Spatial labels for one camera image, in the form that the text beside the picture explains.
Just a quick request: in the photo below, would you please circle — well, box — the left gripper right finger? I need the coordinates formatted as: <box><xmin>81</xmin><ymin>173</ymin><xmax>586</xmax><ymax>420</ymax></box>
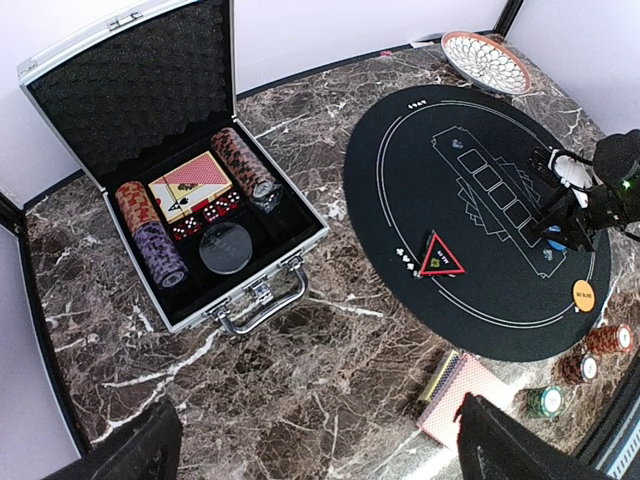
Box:
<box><xmin>454</xmin><ymin>393</ymin><xmax>607</xmax><ymax>479</ymax></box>

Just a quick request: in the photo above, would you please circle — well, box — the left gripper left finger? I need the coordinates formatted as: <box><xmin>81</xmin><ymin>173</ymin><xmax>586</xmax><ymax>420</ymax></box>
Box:
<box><xmin>48</xmin><ymin>400</ymin><xmax>183</xmax><ymax>479</ymax></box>

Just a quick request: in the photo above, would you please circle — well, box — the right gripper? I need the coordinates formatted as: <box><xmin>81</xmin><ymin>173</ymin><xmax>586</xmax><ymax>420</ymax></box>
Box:
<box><xmin>517</xmin><ymin>145</ymin><xmax>639</xmax><ymax>250</ymax></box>

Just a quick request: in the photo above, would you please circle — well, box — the blue small blind button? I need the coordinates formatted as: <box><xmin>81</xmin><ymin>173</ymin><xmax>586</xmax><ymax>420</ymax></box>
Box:
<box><xmin>543</xmin><ymin>225</ymin><xmax>567</xmax><ymax>252</ymax></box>

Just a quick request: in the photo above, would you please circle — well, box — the orange big blind button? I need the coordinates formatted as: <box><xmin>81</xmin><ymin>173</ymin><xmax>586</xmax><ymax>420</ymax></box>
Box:
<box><xmin>572</xmin><ymin>279</ymin><xmax>596</xmax><ymax>312</ymax></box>

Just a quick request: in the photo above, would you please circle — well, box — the black-red 100 chip stack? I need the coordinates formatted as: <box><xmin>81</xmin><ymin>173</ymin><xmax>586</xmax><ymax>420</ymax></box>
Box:
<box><xmin>559</xmin><ymin>353</ymin><xmax>598</xmax><ymax>385</ymax></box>

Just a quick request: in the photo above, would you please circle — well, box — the red triangular all-in marker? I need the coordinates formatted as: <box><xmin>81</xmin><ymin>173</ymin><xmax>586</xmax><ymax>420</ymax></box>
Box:
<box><xmin>418</xmin><ymin>230</ymin><xmax>466</xmax><ymax>277</ymax></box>

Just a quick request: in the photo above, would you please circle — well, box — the red-gold 5 chip stack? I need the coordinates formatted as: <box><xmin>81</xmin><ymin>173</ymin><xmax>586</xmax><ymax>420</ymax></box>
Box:
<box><xmin>585</xmin><ymin>324</ymin><xmax>634</xmax><ymax>354</ymax></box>

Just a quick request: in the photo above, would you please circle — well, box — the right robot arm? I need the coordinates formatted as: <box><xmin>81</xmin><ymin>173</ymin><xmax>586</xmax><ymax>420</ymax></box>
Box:
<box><xmin>525</xmin><ymin>129</ymin><xmax>639</xmax><ymax>252</ymax></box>

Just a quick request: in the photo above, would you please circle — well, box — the green poker chip stack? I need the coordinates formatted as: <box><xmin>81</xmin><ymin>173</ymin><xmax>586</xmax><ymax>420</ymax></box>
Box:
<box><xmin>525</xmin><ymin>385</ymin><xmax>564</xmax><ymax>419</ymax></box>

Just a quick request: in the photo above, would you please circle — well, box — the red card deck on table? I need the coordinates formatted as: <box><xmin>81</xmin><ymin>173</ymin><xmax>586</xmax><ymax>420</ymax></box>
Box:
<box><xmin>417</xmin><ymin>353</ymin><xmax>515</xmax><ymax>451</ymax></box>

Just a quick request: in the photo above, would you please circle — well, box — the black round poker mat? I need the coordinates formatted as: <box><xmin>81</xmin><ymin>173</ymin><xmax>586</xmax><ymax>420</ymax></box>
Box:
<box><xmin>343</xmin><ymin>85</ymin><xmax>611</xmax><ymax>362</ymax></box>

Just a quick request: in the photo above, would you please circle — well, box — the patterned ceramic plate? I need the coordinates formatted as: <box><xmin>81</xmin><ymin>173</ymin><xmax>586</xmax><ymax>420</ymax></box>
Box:
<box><xmin>440</xmin><ymin>31</ymin><xmax>531</xmax><ymax>95</ymax></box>

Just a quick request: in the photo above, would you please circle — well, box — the purple chip row in case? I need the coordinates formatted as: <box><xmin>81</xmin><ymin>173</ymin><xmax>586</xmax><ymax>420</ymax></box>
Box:
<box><xmin>133</xmin><ymin>222</ymin><xmax>189</xmax><ymax>289</ymax></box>

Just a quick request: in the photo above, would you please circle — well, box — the clear dealer button in case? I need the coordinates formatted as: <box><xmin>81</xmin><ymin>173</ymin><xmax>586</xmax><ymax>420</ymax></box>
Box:
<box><xmin>199</xmin><ymin>222</ymin><xmax>253</xmax><ymax>275</ymax></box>

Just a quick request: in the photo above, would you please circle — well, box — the orange chip row in case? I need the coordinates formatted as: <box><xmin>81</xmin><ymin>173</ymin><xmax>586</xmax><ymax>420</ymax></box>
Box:
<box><xmin>115</xmin><ymin>181</ymin><xmax>160</xmax><ymax>234</ymax></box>

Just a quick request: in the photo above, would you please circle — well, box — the red dice row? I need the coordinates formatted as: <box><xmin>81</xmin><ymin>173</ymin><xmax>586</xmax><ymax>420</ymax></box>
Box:
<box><xmin>169</xmin><ymin>190</ymin><xmax>242</xmax><ymax>241</ymax></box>

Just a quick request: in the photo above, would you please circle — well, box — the boxed card deck in case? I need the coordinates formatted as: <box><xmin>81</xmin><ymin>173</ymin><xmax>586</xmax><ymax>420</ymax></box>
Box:
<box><xmin>148</xmin><ymin>151</ymin><xmax>233</xmax><ymax>224</ymax></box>

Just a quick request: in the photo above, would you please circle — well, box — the brown chip row in case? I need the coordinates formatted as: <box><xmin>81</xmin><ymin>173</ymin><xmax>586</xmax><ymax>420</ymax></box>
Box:
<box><xmin>211</xmin><ymin>127</ymin><xmax>282</xmax><ymax>213</ymax></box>

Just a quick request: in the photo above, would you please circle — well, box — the aluminium poker chip case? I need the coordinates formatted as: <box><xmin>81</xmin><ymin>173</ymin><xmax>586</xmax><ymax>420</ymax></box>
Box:
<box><xmin>18</xmin><ymin>1</ymin><xmax>328</xmax><ymax>336</ymax></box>

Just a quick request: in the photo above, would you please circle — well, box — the right black frame post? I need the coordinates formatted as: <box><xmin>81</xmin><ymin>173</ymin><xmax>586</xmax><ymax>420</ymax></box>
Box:
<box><xmin>493</xmin><ymin>0</ymin><xmax>524</xmax><ymax>37</ymax></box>

